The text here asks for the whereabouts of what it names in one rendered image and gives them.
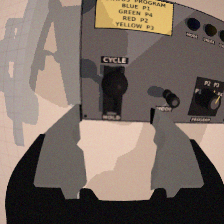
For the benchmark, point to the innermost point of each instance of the grey control console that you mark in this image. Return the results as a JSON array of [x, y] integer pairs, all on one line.
[[143, 51]]

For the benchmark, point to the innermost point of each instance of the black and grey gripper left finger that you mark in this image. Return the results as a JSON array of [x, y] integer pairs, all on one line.
[[52, 169]]

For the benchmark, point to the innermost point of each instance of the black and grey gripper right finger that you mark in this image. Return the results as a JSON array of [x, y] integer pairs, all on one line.
[[183, 169]]

